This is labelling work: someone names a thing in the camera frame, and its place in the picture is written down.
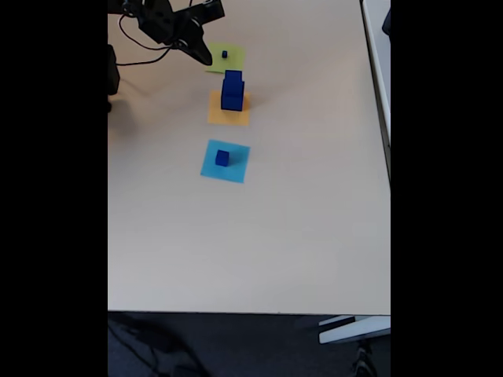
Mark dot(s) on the small blue cube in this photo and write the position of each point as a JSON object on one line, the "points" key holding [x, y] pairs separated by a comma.
{"points": [[222, 158]]}

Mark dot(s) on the green paper square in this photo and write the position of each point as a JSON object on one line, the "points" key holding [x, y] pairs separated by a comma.
{"points": [[233, 63]]}

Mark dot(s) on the orange paper square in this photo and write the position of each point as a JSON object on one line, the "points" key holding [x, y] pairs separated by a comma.
{"points": [[220, 118]]}

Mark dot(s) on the light blue paper square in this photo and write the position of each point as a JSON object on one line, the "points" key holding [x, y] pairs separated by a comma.
{"points": [[232, 173]]}

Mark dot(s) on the medium blue cube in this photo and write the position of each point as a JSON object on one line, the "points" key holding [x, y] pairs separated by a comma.
{"points": [[233, 75]]}

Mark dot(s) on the large blue cube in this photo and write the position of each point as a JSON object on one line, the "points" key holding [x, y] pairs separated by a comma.
{"points": [[232, 103]]}

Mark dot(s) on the white neighbouring table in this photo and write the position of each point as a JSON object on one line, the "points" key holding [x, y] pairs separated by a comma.
{"points": [[379, 59]]}

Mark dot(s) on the dark blue chair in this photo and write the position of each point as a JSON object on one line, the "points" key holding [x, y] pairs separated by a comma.
{"points": [[387, 21]]}

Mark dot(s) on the white table leg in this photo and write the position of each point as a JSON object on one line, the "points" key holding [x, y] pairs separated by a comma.
{"points": [[353, 331]]}

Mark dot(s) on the black camera box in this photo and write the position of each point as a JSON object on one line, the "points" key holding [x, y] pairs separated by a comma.
{"points": [[208, 9]]}

